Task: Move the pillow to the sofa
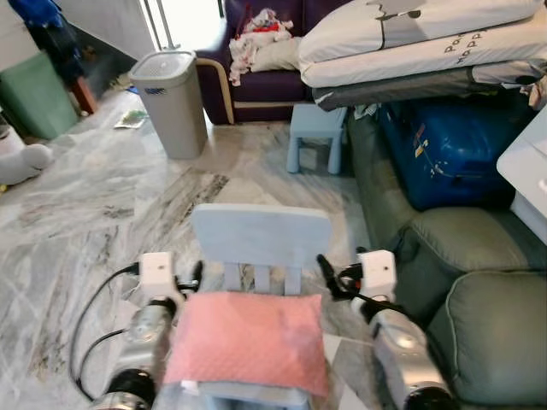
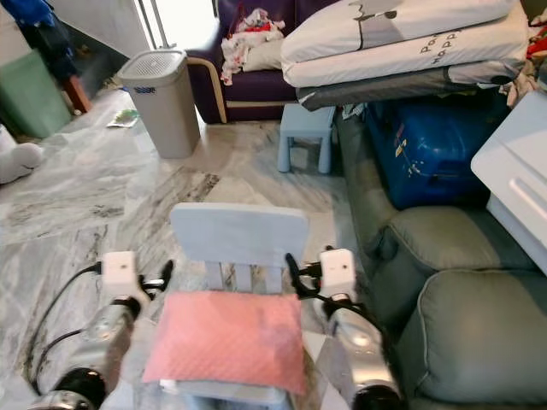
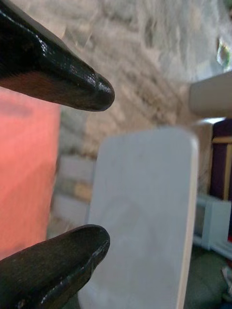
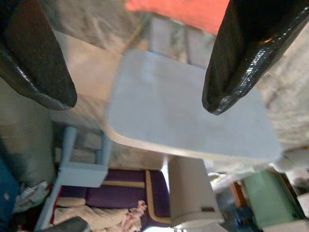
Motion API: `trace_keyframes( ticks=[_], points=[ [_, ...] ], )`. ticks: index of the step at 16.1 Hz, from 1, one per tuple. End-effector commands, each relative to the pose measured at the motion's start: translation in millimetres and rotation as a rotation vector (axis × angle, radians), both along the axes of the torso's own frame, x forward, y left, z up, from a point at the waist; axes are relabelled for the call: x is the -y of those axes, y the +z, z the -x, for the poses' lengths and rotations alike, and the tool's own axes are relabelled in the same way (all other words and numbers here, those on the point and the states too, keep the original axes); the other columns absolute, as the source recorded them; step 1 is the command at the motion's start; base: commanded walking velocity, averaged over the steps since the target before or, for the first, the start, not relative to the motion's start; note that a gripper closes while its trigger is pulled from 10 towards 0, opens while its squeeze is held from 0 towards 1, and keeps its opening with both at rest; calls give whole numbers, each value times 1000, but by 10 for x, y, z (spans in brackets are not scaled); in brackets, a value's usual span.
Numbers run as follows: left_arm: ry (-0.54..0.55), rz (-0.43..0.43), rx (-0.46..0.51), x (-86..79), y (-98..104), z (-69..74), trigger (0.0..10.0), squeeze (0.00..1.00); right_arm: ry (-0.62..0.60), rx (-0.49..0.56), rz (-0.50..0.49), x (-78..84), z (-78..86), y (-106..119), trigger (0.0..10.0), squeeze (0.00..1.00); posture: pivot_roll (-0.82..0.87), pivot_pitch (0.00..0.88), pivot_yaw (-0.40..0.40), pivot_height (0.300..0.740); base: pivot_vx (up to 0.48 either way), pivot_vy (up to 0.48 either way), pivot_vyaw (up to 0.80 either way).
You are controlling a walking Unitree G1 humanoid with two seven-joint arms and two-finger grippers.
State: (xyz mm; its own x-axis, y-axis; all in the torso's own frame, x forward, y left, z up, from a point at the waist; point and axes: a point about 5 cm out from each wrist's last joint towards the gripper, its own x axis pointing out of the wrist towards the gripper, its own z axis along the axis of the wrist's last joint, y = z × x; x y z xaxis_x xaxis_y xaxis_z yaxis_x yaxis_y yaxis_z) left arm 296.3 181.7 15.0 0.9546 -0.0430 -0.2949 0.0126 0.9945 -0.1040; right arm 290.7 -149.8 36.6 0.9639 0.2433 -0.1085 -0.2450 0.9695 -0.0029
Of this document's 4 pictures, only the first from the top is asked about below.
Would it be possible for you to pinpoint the pink textured pillow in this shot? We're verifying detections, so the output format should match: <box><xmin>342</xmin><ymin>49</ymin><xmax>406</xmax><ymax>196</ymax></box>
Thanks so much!
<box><xmin>162</xmin><ymin>290</ymin><xmax>331</xmax><ymax>398</ymax></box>

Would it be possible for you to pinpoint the green leather sofa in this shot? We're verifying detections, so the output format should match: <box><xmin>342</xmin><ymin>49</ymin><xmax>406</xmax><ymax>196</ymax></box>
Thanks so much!
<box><xmin>346</xmin><ymin>111</ymin><xmax>547</xmax><ymax>410</ymax></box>

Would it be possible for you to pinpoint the purple sofa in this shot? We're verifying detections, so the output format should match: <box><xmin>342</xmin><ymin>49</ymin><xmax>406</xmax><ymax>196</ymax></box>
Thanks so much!
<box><xmin>195</xmin><ymin>0</ymin><xmax>364</xmax><ymax>126</ymax></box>

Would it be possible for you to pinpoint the light blue child chair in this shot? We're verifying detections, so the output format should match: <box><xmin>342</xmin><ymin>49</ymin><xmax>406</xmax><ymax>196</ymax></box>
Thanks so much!
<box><xmin>175</xmin><ymin>203</ymin><xmax>334</xmax><ymax>409</ymax></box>

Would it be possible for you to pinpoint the light blue plastic stool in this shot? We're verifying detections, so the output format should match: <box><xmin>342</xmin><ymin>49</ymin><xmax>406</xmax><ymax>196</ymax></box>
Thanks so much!
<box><xmin>285</xmin><ymin>104</ymin><xmax>350</xmax><ymax>176</ymax></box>

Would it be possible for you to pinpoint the small green printed packet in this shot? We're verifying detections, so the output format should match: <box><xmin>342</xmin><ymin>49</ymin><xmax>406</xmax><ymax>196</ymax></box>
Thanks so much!
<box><xmin>113</xmin><ymin>108</ymin><xmax>150</xmax><ymax>130</ymax></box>

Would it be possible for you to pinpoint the blue suitcase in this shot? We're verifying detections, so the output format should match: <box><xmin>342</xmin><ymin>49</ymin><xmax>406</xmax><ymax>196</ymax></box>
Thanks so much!
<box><xmin>376</xmin><ymin>98</ymin><xmax>538</xmax><ymax>212</ymax></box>

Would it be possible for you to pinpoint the grey trash bin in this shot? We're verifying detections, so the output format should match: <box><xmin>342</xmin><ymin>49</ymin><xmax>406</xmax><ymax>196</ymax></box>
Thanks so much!
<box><xmin>128</xmin><ymin>50</ymin><xmax>209</xmax><ymax>161</ymax></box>

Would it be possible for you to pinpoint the grey folded mattress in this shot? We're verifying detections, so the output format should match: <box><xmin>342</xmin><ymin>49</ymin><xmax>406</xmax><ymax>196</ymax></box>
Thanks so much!
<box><xmin>312</xmin><ymin>61</ymin><xmax>547</xmax><ymax>112</ymax></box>

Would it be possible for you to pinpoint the white plush toy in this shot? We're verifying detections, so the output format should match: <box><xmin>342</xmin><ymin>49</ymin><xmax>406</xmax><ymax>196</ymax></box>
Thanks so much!
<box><xmin>0</xmin><ymin>143</ymin><xmax>55</xmax><ymax>186</ymax></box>

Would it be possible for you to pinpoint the white table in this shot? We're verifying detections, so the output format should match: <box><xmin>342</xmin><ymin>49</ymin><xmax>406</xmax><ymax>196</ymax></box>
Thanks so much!
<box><xmin>497</xmin><ymin>109</ymin><xmax>547</xmax><ymax>246</ymax></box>

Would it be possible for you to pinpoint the white mattress with lettering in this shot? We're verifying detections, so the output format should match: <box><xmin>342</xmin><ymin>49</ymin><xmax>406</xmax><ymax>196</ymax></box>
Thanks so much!
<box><xmin>299</xmin><ymin>9</ymin><xmax>547</xmax><ymax>89</ymax></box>

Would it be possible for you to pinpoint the pile of clothes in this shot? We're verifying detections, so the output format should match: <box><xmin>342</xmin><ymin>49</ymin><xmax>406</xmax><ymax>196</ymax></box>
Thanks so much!
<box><xmin>226</xmin><ymin>7</ymin><xmax>302</xmax><ymax>87</ymax></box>

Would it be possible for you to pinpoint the green bag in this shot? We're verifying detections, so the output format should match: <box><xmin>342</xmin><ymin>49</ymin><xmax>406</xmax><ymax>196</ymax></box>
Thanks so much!
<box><xmin>0</xmin><ymin>51</ymin><xmax>80</xmax><ymax>142</ymax></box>

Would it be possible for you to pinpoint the white mattress with grey stripe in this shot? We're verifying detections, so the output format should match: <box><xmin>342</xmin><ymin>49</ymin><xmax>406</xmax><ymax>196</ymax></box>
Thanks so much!
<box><xmin>297</xmin><ymin>0</ymin><xmax>543</xmax><ymax>64</ymax></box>

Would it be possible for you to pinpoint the blue hanging clothing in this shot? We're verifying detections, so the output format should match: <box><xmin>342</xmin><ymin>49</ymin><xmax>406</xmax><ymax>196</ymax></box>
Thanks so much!
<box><xmin>7</xmin><ymin>0</ymin><xmax>88</xmax><ymax>86</ymax></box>

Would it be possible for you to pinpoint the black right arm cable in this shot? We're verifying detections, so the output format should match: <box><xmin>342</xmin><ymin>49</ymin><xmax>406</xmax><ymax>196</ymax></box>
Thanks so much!
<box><xmin>340</xmin><ymin>289</ymin><xmax>403</xmax><ymax>319</ymax></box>

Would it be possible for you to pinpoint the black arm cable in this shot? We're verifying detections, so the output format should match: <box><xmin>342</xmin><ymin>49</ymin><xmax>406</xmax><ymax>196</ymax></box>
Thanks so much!
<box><xmin>340</xmin><ymin>289</ymin><xmax>403</xmax><ymax>319</ymax></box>
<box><xmin>68</xmin><ymin>265</ymin><xmax>142</xmax><ymax>402</ymax></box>

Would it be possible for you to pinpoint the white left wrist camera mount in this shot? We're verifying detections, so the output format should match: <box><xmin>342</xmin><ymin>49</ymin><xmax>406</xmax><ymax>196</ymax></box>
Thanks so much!
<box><xmin>138</xmin><ymin>252</ymin><xmax>179</xmax><ymax>302</ymax></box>

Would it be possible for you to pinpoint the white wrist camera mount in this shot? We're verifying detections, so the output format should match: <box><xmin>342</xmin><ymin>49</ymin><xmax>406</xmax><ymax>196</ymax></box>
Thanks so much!
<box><xmin>138</xmin><ymin>252</ymin><xmax>179</xmax><ymax>302</ymax></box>
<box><xmin>356</xmin><ymin>249</ymin><xmax>398</xmax><ymax>300</ymax></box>

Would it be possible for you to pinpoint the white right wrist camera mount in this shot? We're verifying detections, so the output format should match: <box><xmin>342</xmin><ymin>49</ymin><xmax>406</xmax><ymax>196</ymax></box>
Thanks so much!
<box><xmin>356</xmin><ymin>249</ymin><xmax>398</xmax><ymax>300</ymax></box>

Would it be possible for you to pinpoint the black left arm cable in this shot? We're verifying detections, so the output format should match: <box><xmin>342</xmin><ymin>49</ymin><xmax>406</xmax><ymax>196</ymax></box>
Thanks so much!
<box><xmin>68</xmin><ymin>265</ymin><xmax>142</xmax><ymax>402</ymax></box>

